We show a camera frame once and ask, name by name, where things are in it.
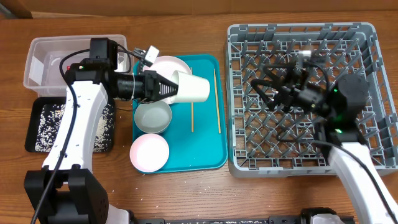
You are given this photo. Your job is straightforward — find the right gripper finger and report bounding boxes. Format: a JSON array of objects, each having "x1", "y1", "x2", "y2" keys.
[
  {"x1": 251, "y1": 79, "x2": 282, "y2": 111},
  {"x1": 259, "y1": 63, "x2": 298, "y2": 84}
]

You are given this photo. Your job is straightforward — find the white cup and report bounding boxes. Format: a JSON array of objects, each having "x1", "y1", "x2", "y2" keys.
[{"x1": 170, "y1": 70, "x2": 210, "y2": 103}]

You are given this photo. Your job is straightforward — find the grey bowl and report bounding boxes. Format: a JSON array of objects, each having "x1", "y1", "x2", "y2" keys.
[{"x1": 134, "y1": 101, "x2": 172, "y2": 134}]

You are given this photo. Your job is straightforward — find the white rice grains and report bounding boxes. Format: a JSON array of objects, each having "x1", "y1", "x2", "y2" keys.
[{"x1": 33, "y1": 104, "x2": 115, "y2": 152}]

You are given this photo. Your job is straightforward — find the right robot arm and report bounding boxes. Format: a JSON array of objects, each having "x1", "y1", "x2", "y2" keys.
[{"x1": 251, "y1": 62, "x2": 397, "y2": 223}]

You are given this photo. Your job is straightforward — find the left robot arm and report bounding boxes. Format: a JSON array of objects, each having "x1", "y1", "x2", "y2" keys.
[{"x1": 24, "y1": 63, "x2": 178, "y2": 223}]

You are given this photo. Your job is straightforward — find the grey dishwasher rack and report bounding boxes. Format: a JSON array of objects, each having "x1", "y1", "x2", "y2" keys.
[{"x1": 226, "y1": 22, "x2": 397, "y2": 177}]

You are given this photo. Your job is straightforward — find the clear plastic waste bin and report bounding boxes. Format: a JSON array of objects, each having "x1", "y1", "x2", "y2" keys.
[{"x1": 23, "y1": 34, "x2": 127, "y2": 97}]

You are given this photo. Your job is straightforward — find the large white plate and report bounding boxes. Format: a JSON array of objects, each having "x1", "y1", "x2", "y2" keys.
[{"x1": 141, "y1": 55, "x2": 193, "y2": 105}]

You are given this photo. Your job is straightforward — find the right wooden chopstick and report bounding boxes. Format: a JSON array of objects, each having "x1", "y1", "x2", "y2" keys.
[{"x1": 213, "y1": 68, "x2": 221, "y2": 134}]

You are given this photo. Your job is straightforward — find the teal serving tray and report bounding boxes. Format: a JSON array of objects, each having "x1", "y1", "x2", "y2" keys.
[{"x1": 132, "y1": 54, "x2": 228, "y2": 173}]

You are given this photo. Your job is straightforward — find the small pink plate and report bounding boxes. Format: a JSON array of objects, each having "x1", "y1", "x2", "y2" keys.
[{"x1": 129, "y1": 134, "x2": 170, "y2": 173}]

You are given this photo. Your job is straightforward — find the black rectangular tray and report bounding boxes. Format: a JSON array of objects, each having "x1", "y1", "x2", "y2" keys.
[{"x1": 24, "y1": 97, "x2": 116, "y2": 152}]

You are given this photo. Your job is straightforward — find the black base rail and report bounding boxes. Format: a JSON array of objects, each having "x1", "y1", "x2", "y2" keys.
[{"x1": 127, "y1": 215, "x2": 355, "y2": 224}]

